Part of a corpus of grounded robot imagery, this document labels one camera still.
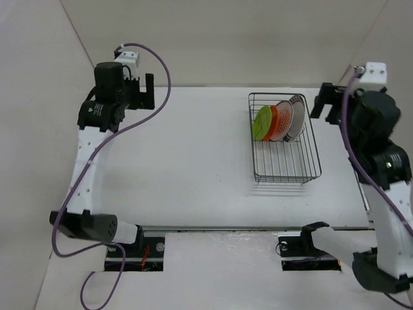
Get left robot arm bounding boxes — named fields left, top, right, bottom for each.
left=49, top=59, right=154, bottom=256

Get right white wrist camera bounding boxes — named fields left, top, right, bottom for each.
left=352, top=62, right=387, bottom=91

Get white plate sunburst pattern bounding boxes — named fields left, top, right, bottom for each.
left=270, top=101, right=294, bottom=141

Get orange plate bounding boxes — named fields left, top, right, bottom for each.
left=263, top=105, right=280, bottom=141

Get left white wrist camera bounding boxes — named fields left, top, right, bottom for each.
left=114, top=51, right=139, bottom=79

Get grey wire dish rack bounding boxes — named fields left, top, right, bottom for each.
left=248, top=92, right=322, bottom=184

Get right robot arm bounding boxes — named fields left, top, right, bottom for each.
left=298, top=83, right=412, bottom=296

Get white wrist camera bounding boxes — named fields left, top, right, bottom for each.
left=352, top=62, right=387, bottom=91
left=114, top=51, right=139, bottom=79

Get white plate green rim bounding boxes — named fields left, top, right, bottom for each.
left=283, top=95, right=305, bottom=142

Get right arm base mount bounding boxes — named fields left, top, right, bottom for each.
left=275, top=234, right=341, bottom=271

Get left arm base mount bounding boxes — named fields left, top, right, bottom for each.
left=104, top=231, right=165, bottom=272

